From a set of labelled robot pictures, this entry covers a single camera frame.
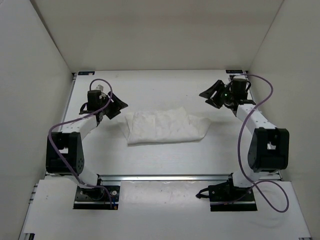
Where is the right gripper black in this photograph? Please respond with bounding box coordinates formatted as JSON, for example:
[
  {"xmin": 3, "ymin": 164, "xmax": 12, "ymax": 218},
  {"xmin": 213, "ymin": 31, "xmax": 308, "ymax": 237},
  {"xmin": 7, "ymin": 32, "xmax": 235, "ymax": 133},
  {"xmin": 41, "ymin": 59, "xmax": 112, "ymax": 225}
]
[{"xmin": 199, "ymin": 81, "xmax": 234, "ymax": 109}]

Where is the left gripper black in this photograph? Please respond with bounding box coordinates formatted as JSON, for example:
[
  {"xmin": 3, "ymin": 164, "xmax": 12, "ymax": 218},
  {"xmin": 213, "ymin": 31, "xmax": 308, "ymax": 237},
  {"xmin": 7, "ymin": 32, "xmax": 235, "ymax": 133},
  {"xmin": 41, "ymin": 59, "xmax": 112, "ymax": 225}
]
[{"xmin": 100, "ymin": 90, "xmax": 129, "ymax": 120}]

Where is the white pleated skirt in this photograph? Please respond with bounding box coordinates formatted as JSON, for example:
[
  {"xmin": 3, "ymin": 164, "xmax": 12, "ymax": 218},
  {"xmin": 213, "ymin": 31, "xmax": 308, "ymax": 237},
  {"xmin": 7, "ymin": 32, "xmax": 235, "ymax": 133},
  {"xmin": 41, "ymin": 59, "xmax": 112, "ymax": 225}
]
[{"xmin": 118, "ymin": 107, "xmax": 212, "ymax": 146}]

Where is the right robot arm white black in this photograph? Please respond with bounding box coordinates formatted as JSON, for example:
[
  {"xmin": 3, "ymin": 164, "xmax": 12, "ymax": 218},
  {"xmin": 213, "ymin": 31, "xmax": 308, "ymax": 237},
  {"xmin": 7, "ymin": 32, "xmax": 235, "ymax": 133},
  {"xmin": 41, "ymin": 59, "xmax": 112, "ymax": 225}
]
[{"xmin": 200, "ymin": 75, "xmax": 290, "ymax": 200}]

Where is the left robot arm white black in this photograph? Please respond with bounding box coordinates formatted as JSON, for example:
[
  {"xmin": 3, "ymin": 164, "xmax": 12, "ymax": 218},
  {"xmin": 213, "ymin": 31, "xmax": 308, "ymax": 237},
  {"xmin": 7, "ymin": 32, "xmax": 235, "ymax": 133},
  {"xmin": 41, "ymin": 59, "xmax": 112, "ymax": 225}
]
[{"xmin": 45, "ymin": 90, "xmax": 128, "ymax": 199}]

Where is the blue label right corner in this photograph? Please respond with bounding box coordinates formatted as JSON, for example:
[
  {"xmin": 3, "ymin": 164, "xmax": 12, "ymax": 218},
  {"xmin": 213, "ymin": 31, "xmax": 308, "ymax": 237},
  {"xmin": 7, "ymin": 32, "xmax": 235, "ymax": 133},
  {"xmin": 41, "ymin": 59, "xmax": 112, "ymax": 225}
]
[{"xmin": 225, "ymin": 69, "xmax": 243, "ymax": 75}]

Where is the blue label corner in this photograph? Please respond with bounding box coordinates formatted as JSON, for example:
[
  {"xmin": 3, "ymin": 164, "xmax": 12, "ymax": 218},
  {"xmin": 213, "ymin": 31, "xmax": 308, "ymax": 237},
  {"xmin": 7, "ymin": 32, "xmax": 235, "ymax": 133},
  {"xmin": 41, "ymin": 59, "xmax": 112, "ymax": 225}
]
[
  {"xmin": 77, "ymin": 71, "xmax": 95, "ymax": 76},
  {"xmin": 225, "ymin": 69, "xmax": 243, "ymax": 75}
]

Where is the blue label left corner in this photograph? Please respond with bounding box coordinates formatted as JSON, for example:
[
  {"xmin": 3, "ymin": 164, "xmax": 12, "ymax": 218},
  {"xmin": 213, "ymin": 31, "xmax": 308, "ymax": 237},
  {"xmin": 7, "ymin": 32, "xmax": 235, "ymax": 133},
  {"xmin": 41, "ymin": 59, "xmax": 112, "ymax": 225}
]
[{"xmin": 77, "ymin": 71, "xmax": 95, "ymax": 76}]

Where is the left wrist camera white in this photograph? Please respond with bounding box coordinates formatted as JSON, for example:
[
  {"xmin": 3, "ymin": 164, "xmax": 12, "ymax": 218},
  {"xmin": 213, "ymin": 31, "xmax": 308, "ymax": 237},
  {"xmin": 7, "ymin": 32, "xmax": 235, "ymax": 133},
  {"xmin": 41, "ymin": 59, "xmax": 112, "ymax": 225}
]
[{"xmin": 95, "ymin": 84, "xmax": 104, "ymax": 92}]

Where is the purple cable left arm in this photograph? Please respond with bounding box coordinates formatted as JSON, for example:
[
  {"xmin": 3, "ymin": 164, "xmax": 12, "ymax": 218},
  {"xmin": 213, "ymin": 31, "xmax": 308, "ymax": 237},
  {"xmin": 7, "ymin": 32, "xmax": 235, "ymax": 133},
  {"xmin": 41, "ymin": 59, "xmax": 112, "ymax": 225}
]
[{"xmin": 48, "ymin": 78, "xmax": 118, "ymax": 210}]

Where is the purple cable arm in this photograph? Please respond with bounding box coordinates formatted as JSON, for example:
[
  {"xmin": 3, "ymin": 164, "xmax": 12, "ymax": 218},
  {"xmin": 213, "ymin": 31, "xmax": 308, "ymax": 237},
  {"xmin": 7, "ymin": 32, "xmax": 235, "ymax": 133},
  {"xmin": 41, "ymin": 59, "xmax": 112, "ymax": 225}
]
[
  {"xmin": 234, "ymin": 73, "xmax": 290, "ymax": 213},
  {"xmin": 48, "ymin": 78, "xmax": 118, "ymax": 210}
]

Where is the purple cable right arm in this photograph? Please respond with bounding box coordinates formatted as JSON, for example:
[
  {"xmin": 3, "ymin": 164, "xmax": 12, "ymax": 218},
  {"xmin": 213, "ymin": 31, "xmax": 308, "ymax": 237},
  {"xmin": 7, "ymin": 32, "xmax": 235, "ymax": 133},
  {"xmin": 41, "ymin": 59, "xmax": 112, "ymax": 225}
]
[{"xmin": 234, "ymin": 73, "xmax": 290, "ymax": 213}]

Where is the aluminium front table rail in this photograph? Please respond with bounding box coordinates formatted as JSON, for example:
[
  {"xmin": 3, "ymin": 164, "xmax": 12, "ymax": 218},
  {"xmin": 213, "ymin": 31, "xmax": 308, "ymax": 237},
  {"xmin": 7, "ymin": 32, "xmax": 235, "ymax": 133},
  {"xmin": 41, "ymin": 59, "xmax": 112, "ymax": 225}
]
[{"xmin": 100, "ymin": 174, "xmax": 229, "ymax": 182}]

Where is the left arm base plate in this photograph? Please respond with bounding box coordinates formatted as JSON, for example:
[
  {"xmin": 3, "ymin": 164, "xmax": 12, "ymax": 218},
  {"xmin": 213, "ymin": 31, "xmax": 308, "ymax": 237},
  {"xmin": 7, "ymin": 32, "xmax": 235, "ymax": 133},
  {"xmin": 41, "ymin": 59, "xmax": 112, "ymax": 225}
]
[{"xmin": 73, "ymin": 185, "xmax": 121, "ymax": 211}]

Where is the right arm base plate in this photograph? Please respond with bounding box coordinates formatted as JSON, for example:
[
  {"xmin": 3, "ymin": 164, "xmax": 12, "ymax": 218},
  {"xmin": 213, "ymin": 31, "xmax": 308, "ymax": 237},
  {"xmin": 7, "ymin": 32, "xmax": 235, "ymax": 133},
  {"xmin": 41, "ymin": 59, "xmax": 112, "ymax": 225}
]
[{"xmin": 195, "ymin": 182, "xmax": 258, "ymax": 212}]

